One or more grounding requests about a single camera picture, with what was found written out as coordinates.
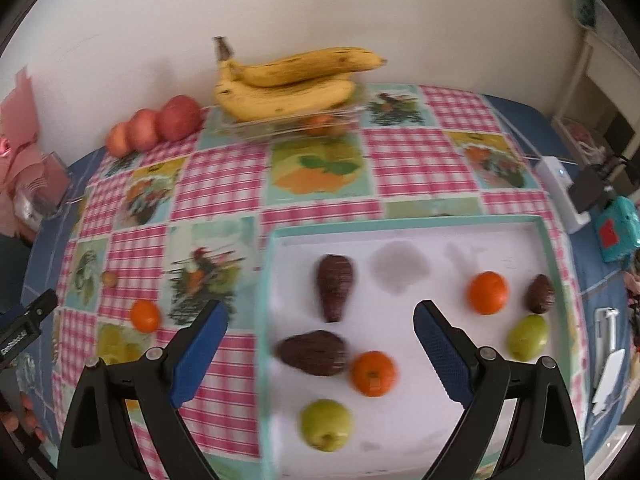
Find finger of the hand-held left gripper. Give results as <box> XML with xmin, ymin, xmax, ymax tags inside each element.
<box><xmin>0</xmin><ymin>288</ymin><xmax>59</xmax><ymax>335</ymax></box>

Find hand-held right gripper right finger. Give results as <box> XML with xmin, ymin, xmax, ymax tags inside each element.
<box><xmin>412</xmin><ymin>300</ymin><xmax>586</xmax><ymax>480</ymax></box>

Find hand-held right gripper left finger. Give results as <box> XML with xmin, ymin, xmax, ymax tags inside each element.
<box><xmin>57</xmin><ymin>300</ymin><xmax>231</xmax><ymax>480</ymax></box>

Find white tray with teal rim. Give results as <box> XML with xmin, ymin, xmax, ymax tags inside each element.
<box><xmin>259</xmin><ymin>214</ymin><xmax>577</xmax><ymax>480</ymax></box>

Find orange mandarin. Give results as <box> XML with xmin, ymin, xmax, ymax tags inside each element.
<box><xmin>304</xmin><ymin>114</ymin><xmax>346</xmax><ymax>137</ymax></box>
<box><xmin>130</xmin><ymin>299</ymin><xmax>162</xmax><ymax>334</ymax></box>
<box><xmin>349</xmin><ymin>350</ymin><xmax>399</xmax><ymax>398</ymax></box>
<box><xmin>467</xmin><ymin>271</ymin><xmax>510</xmax><ymax>316</ymax></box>

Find green apple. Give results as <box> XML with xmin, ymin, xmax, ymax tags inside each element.
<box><xmin>300</xmin><ymin>399</ymin><xmax>353</xmax><ymax>453</ymax></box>
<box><xmin>506</xmin><ymin>314</ymin><xmax>550</xmax><ymax>362</ymax></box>

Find small dark brown avocado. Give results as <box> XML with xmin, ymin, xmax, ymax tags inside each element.
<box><xmin>525</xmin><ymin>274</ymin><xmax>556</xmax><ymax>315</ymax></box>

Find large dark brown avocado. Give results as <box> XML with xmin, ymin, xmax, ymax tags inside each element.
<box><xmin>277</xmin><ymin>330</ymin><xmax>350</xmax><ymax>378</ymax></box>

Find pear-shaped dark brown avocado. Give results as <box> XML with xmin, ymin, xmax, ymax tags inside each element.
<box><xmin>316</xmin><ymin>254</ymin><xmax>354</xmax><ymax>324</ymax></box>

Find clear acrylic napkin holder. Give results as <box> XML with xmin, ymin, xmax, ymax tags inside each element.
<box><xmin>14</xmin><ymin>152</ymin><xmax>72</xmax><ymax>222</ymax></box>

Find white plastic sheet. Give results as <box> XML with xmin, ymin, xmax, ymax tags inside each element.
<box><xmin>591</xmin><ymin>347</ymin><xmax>629</xmax><ymax>417</ymax></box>

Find pink checkered printed tablecloth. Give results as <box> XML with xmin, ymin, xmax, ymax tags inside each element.
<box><xmin>50</xmin><ymin>82</ymin><xmax>587</xmax><ymax>480</ymax></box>

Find red apple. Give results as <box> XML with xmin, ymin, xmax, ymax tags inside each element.
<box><xmin>126</xmin><ymin>109</ymin><xmax>162</xmax><ymax>153</ymax></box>
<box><xmin>157</xmin><ymin>95</ymin><xmax>205</xmax><ymax>142</ymax></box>
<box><xmin>105</xmin><ymin>123</ymin><xmax>132</xmax><ymax>158</ymax></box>

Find pink paper napkins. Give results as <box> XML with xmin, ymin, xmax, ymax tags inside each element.
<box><xmin>0</xmin><ymin>71</ymin><xmax>45</xmax><ymax>188</ymax></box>

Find white power strip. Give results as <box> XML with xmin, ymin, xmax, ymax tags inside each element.
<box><xmin>536</xmin><ymin>156</ymin><xmax>592</xmax><ymax>234</ymax></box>

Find teal device with red label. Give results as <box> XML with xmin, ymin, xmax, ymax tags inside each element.
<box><xmin>594</xmin><ymin>195</ymin><xmax>640</xmax><ymax>264</ymax></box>

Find black power adapter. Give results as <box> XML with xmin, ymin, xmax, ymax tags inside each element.
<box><xmin>569</xmin><ymin>164</ymin><xmax>610</xmax><ymax>214</ymax></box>

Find clear plastic container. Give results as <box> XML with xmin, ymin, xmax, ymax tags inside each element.
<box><xmin>214</xmin><ymin>82</ymin><xmax>368</xmax><ymax>142</ymax></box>

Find yellow banana bunch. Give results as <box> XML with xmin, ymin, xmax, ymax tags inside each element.
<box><xmin>213</xmin><ymin>36</ymin><xmax>388</xmax><ymax>122</ymax></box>

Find white wooden shelf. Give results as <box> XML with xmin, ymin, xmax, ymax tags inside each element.
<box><xmin>549</xmin><ymin>24</ymin><xmax>640</xmax><ymax>173</ymax></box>

